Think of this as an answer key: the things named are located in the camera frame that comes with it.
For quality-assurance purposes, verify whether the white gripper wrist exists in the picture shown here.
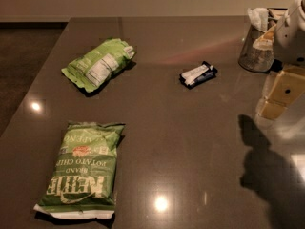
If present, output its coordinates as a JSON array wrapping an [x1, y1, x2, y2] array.
[[258, 0, 305, 120]]

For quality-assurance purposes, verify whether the blueberry rxbar dark wrapper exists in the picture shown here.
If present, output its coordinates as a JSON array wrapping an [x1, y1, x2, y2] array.
[[179, 61, 218, 89]]

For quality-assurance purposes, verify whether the light green chip bag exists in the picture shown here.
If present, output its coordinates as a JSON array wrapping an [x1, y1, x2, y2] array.
[[61, 38, 135, 93]]

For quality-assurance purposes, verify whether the green Kettle jalapeno chip bag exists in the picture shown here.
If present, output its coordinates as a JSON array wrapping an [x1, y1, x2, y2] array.
[[34, 122, 125, 219]]

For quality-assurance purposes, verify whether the white napkin in cup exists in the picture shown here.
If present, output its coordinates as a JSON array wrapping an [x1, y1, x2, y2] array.
[[247, 8, 269, 31]]

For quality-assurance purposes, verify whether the wire mesh cup holder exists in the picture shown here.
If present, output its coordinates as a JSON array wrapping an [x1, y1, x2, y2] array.
[[238, 8, 286, 73]]

